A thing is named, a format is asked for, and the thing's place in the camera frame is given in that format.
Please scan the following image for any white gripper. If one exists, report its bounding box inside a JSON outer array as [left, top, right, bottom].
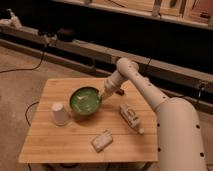
[[100, 70, 127, 101]]

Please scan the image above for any green ceramic bowl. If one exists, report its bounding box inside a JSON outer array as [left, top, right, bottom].
[[69, 87, 102, 116]]

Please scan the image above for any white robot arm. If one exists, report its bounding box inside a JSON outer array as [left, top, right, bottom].
[[101, 58, 207, 171]]

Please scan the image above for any small red object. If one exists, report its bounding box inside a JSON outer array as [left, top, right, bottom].
[[116, 88, 125, 96]]

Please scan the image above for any white plastic bottle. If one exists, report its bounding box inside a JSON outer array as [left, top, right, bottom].
[[119, 104, 144, 135]]

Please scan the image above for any white paper cup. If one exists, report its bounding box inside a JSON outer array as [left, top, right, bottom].
[[51, 102, 70, 126]]

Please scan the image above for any dark device on ledge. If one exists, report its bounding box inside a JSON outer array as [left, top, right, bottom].
[[56, 28, 75, 42]]

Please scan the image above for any white object on ledge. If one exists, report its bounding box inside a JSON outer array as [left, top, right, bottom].
[[0, 9, 22, 29]]

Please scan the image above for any black floor cable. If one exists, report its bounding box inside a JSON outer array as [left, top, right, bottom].
[[0, 46, 47, 75]]

